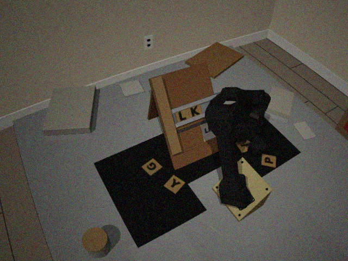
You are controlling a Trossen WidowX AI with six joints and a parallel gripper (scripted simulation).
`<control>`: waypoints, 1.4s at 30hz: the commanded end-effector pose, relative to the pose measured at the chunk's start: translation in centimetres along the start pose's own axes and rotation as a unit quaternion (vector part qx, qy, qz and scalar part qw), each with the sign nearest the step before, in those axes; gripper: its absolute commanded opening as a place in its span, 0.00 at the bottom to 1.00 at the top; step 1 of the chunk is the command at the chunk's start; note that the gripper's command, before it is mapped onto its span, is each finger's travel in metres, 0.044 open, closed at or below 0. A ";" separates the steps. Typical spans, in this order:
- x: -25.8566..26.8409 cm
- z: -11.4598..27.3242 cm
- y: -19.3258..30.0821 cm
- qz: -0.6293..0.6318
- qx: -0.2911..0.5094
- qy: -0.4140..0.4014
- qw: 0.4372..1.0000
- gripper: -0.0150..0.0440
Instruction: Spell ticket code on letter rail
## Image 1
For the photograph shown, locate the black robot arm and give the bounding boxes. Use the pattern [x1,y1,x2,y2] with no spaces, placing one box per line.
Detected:
[205,87,271,210]

